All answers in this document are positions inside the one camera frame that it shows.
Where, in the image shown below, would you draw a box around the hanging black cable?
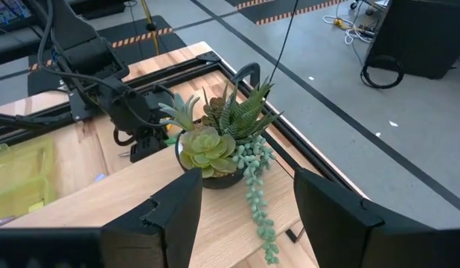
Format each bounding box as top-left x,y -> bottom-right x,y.
268,0 -> 300,83

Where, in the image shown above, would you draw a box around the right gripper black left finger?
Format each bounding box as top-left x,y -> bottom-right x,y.
0,167 -> 204,268

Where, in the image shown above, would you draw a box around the coiled black cable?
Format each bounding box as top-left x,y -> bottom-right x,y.
360,54 -> 406,90

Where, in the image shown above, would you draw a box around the backlit keyboard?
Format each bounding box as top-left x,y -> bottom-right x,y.
0,0 -> 33,34

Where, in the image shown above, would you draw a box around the yellow-green translucent bin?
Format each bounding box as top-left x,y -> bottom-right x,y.
0,136 -> 58,221

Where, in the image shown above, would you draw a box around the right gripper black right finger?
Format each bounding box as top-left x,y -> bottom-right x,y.
293,167 -> 460,268

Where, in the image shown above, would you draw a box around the black clamp hook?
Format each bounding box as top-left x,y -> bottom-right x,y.
231,62 -> 262,89

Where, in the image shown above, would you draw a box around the yellow pole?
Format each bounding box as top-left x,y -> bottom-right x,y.
139,0 -> 161,57

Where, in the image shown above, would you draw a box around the artificial succulents in black pot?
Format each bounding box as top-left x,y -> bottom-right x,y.
157,80 -> 284,266

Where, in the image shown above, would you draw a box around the hazard-striped black floor mat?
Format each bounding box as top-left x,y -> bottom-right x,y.
27,14 -> 188,96
225,0 -> 348,26

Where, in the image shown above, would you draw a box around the white cable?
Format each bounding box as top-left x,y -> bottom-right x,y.
322,13 -> 377,46

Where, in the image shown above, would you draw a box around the black cabinet box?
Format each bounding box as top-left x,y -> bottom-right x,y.
365,0 -> 460,80

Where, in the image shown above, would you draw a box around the wooden shelf with black legs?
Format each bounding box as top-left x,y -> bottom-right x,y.
2,143 -> 322,268

